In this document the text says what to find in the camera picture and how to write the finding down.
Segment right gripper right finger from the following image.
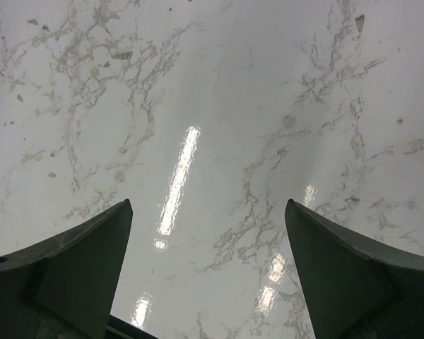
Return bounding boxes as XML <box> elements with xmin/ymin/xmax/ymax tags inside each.
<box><xmin>285</xmin><ymin>199</ymin><xmax>424</xmax><ymax>338</ymax></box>

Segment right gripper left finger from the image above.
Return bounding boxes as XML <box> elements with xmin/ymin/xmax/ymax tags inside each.
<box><xmin>0</xmin><ymin>199</ymin><xmax>133</xmax><ymax>338</ymax></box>

